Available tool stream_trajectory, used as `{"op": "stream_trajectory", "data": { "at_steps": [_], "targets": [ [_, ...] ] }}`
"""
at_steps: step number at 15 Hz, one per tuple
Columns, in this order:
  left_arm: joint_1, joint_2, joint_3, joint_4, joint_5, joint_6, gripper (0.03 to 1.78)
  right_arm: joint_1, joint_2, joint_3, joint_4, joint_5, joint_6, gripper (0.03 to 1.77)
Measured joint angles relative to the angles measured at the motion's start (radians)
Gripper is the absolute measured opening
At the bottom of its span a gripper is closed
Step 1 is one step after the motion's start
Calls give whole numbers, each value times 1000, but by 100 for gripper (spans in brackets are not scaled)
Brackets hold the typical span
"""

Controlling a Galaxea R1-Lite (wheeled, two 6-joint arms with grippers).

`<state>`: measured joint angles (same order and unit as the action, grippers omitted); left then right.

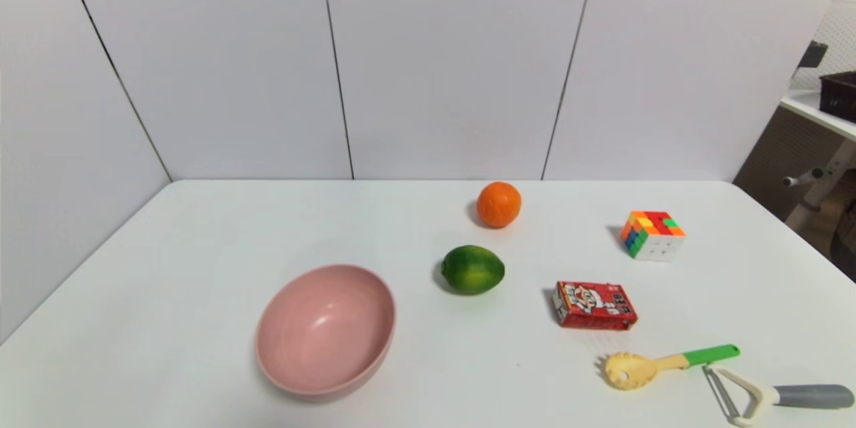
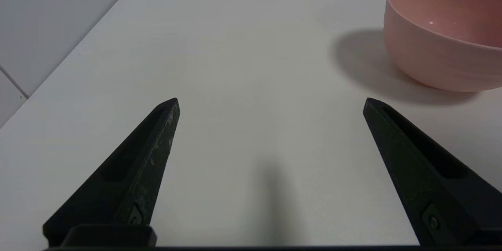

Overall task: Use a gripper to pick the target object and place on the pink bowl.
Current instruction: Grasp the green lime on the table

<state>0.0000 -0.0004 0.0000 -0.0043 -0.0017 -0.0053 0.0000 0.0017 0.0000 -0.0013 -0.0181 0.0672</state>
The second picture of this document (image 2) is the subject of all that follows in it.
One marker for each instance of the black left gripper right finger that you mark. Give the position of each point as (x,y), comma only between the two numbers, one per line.
(423,176)

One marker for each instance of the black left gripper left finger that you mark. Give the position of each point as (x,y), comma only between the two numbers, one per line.
(129,172)

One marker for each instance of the pink bowl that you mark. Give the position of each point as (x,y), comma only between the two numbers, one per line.
(435,55)

